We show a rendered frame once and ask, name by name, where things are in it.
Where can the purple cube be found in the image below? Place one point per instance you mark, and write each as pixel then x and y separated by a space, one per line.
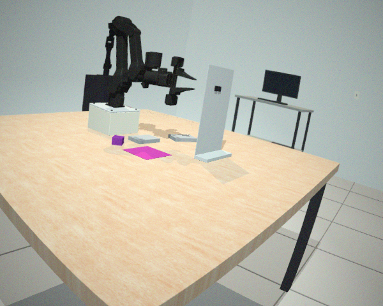
pixel 117 140

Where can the magenta square marking on table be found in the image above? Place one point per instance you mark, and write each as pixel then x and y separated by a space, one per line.
pixel 147 152

